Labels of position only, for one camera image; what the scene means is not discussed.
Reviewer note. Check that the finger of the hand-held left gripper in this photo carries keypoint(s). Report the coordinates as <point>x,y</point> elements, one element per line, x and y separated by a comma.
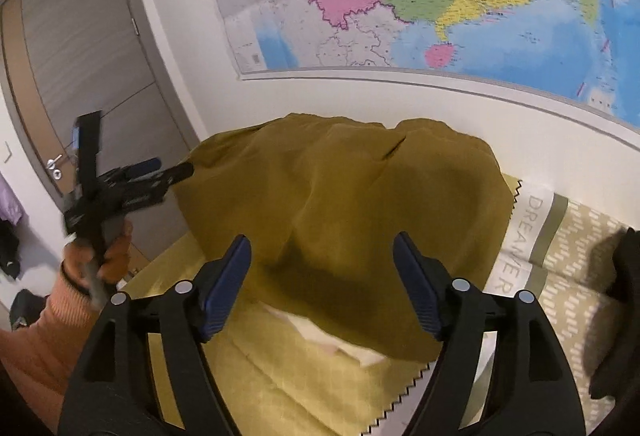
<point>175,173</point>
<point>145,166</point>

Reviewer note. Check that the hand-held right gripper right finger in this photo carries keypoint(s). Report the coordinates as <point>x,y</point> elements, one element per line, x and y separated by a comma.
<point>417,288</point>

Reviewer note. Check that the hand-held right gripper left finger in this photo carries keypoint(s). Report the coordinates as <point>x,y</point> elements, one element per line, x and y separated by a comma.
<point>227,288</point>

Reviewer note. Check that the olive green shirt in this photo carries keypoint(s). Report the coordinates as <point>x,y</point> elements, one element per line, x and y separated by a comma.
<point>350,216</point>

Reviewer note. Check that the person's left forearm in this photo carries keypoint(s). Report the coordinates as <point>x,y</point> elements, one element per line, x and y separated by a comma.
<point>40,346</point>

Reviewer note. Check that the person's left hand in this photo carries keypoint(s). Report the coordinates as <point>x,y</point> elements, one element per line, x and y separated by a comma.
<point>117,251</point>

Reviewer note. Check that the black wrist band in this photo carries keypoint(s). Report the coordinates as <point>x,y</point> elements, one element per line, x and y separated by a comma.
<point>72,278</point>

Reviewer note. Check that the purple hanging garment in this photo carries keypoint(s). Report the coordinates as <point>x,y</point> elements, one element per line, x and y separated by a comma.
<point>9,203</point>

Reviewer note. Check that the dark hanging garment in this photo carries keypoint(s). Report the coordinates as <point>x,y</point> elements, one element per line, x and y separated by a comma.
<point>9,251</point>

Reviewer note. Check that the grey door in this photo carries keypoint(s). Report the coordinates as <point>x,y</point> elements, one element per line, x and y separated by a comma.
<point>90,41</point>

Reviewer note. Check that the patterned beige bed sheet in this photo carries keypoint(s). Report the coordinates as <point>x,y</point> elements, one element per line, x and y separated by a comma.
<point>575,266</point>

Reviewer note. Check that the black garment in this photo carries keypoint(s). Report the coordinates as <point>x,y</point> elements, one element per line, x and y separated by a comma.
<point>620,316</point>

